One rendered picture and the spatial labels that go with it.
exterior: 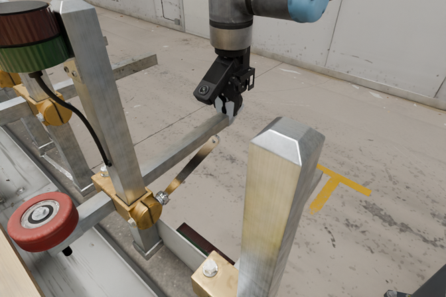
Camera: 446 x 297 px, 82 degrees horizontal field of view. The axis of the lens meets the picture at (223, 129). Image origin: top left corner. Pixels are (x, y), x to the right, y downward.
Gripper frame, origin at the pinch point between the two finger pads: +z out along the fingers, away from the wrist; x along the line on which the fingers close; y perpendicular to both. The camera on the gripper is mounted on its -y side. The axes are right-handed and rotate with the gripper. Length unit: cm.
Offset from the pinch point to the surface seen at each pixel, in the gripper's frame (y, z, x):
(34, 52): -35.3, -31.6, -7.3
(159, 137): 42, 84, 99
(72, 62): -32.0, -29.1, -5.6
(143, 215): -31.6, -4.0, -8.8
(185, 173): -24.5, -10.0, -11.9
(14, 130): -34, 12, 63
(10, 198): -45, 20, 42
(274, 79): 184, 86, 82
